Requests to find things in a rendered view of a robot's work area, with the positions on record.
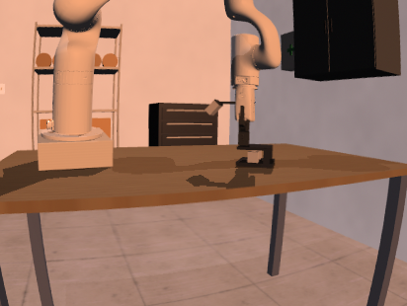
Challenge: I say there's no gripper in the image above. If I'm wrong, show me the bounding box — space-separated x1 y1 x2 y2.
232 86 257 146

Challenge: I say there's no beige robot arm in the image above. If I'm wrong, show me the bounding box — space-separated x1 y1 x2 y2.
41 0 282 141

